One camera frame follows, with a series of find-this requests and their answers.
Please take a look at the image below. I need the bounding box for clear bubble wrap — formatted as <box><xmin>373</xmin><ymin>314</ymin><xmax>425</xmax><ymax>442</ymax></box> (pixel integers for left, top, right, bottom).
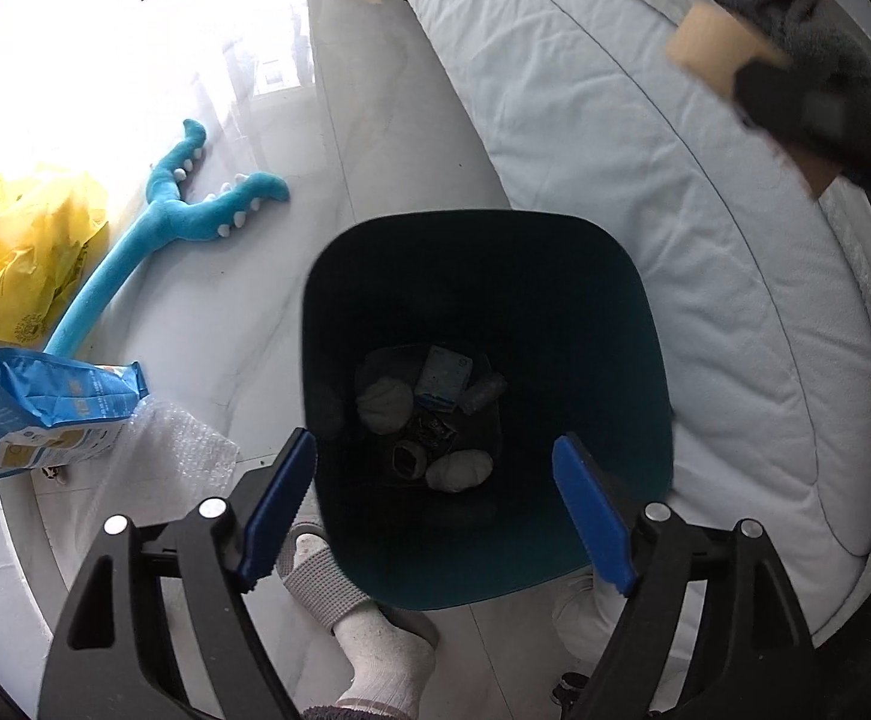
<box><xmin>116</xmin><ymin>399</ymin><xmax>245</xmax><ymax>530</ymax></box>

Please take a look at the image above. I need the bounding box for blue plush toy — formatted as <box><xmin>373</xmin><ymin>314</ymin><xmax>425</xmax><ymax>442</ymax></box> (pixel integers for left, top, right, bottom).
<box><xmin>44</xmin><ymin>118</ymin><xmax>292</xmax><ymax>357</ymax></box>

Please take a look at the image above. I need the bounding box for person's left foot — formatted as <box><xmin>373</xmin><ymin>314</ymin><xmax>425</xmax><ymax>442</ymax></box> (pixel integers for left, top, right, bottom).
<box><xmin>293</xmin><ymin>532</ymin><xmax>438</xmax><ymax>715</ymax></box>

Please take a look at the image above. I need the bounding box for dark teal waste bin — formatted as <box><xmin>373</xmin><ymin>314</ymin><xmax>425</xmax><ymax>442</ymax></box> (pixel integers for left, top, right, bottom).
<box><xmin>302</xmin><ymin>210</ymin><xmax>675</xmax><ymax>612</ymax></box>

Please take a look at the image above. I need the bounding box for grey quilted bed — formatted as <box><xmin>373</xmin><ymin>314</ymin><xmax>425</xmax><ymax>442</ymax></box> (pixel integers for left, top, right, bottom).
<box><xmin>364</xmin><ymin>0</ymin><xmax>871</xmax><ymax>650</ymax></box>

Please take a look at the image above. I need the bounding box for small blue box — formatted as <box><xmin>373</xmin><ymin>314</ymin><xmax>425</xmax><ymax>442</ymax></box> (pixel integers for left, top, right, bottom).
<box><xmin>413</xmin><ymin>345</ymin><xmax>474</xmax><ymax>410</ymax></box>

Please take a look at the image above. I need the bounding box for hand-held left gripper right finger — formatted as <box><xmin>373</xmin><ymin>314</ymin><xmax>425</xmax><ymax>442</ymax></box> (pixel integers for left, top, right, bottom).
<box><xmin>551</xmin><ymin>431</ymin><xmax>828</xmax><ymax>720</ymax></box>

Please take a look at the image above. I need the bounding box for grey crumpled paper wad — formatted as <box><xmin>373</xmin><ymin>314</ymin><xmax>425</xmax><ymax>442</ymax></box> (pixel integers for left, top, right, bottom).
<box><xmin>425</xmin><ymin>450</ymin><xmax>494</xmax><ymax>494</ymax></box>
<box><xmin>356</xmin><ymin>377</ymin><xmax>416</xmax><ymax>436</ymax></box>

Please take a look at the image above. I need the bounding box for dark round object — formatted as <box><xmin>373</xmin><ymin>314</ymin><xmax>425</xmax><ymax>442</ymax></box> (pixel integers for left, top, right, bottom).
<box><xmin>392</xmin><ymin>441</ymin><xmax>429</xmax><ymax>479</ymax></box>

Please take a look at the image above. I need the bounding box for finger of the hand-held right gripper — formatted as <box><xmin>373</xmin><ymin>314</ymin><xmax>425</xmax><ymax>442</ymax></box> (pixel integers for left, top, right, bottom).
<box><xmin>731</xmin><ymin>58</ymin><xmax>871</xmax><ymax>185</ymax></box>

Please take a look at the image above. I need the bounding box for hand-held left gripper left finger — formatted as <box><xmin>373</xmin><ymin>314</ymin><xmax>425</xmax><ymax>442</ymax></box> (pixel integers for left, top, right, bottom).
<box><xmin>37</xmin><ymin>426</ymin><xmax>318</xmax><ymax>720</ymax></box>

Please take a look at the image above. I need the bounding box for yellow plastic bag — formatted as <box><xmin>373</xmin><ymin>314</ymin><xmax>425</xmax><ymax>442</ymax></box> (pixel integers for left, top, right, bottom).
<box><xmin>0</xmin><ymin>169</ymin><xmax>110</xmax><ymax>350</ymax></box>

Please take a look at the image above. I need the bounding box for blue white packaging bag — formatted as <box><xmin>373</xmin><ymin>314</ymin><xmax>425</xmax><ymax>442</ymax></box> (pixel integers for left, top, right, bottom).
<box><xmin>0</xmin><ymin>349</ymin><xmax>150</xmax><ymax>479</ymax></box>

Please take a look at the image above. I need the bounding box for grey plastic wrapper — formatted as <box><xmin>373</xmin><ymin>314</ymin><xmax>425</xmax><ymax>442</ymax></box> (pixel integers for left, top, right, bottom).
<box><xmin>459</xmin><ymin>371</ymin><xmax>507</xmax><ymax>415</ymax></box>

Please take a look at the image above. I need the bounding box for dark crumpled wrapper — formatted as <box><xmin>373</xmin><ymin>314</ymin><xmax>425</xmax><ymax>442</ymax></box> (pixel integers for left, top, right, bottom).
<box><xmin>413</xmin><ymin>412</ymin><xmax>458</xmax><ymax>442</ymax></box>

